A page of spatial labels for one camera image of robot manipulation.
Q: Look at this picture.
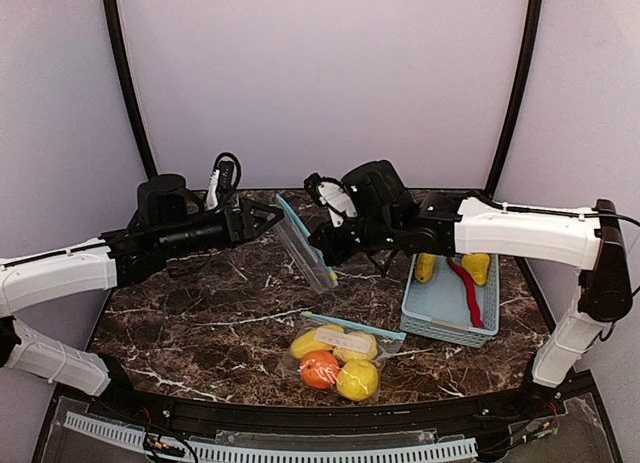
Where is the yellow fruit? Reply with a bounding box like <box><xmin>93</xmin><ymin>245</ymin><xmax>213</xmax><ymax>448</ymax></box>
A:
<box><xmin>414</xmin><ymin>253</ymin><xmax>437</xmax><ymax>284</ymax></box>

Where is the yellow mango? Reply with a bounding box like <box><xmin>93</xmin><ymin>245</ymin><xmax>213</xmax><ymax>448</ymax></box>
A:
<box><xmin>289</xmin><ymin>324</ymin><xmax>344</xmax><ymax>359</ymax></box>

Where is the pale yellow potato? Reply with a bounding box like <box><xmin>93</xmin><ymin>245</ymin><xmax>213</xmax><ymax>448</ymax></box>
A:
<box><xmin>333</xmin><ymin>332</ymin><xmax>378</xmax><ymax>362</ymax></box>

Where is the clear zip bag blue zipper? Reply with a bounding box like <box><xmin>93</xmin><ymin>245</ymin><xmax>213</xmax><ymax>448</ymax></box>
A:
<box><xmin>276</xmin><ymin>311</ymin><xmax>407</xmax><ymax>404</ymax></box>

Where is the orange fruit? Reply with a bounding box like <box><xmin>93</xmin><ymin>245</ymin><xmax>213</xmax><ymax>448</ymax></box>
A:
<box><xmin>299</xmin><ymin>350</ymin><xmax>340</xmax><ymax>390</ymax></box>

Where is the round yellow lemon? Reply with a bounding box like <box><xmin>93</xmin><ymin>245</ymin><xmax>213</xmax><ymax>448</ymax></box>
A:
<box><xmin>336</xmin><ymin>360</ymin><xmax>379</xmax><ymax>402</ymax></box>

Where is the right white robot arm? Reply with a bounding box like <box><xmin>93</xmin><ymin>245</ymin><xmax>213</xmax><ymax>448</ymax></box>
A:
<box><xmin>304</xmin><ymin>160</ymin><xmax>637</xmax><ymax>388</ymax></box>

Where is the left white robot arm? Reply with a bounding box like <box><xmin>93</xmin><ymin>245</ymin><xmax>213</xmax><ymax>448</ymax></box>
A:
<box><xmin>1</xmin><ymin>174</ymin><xmax>284</xmax><ymax>396</ymax></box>

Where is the light blue plastic basket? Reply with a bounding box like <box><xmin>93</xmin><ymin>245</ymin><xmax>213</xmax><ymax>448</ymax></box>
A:
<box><xmin>400</xmin><ymin>255</ymin><xmax>500</xmax><ymax>348</ymax></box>

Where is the red chili pepper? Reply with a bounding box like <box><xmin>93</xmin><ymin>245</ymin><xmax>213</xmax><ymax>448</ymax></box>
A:
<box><xmin>447</xmin><ymin>257</ymin><xmax>484</xmax><ymax>329</ymax></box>

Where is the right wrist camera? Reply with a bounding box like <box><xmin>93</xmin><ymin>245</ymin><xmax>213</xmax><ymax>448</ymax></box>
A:
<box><xmin>304</xmin><ymin>173</ymin><xmax>358</xmax><ymax>228</ymax></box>

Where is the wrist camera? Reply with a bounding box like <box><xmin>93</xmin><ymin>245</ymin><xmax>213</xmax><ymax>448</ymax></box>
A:
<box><xmin>204</xmin><ymin>152</ymin><xmax>242</xmax><ymax>214</ymax></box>
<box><xmin>304</xmin><ymin>173</ymin><xmax>358</xmax><ymax>228</ymax></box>

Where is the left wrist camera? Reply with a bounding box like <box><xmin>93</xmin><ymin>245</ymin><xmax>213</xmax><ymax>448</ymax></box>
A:
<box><xmin>204</xmin><ymin>152</ymin><xmax>242</xmax><ymax>214</ymax></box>

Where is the black frame post right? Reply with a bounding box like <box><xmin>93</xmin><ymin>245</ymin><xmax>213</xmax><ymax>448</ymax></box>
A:
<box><xmin>484</xmin><ymin>0</ymin><xmax>543</xmax><ymax>197</ymax></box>

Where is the black frame post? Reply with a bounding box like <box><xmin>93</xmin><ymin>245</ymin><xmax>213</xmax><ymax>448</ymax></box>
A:
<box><xmin>484</xmin><ymin>0</ymin><xmax>543</xmax><ymax>197</ymax></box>
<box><xmin>102</xmin><ymin>0</ymin><xmax>158</xmax><ymax>179</ymax></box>

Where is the black front table rail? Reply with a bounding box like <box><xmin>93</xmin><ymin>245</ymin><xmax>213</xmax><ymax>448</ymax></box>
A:
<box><xmin>86</xmin><ymin>365</ymin><xmax>555</xmax><ymax>437</ymax></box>

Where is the slotted grey cable duct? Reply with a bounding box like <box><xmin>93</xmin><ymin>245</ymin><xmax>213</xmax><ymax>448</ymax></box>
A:
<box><xmin>63</xmin><ymin>411</ymin><xmax>478</xmax><ymax>462</ymax></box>

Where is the black frame post left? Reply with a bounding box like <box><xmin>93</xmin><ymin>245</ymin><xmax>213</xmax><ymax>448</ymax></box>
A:
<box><xmin>102</xmin><ymin>0</ymin><xmax>158</xmax><ymax>179</ymax></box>

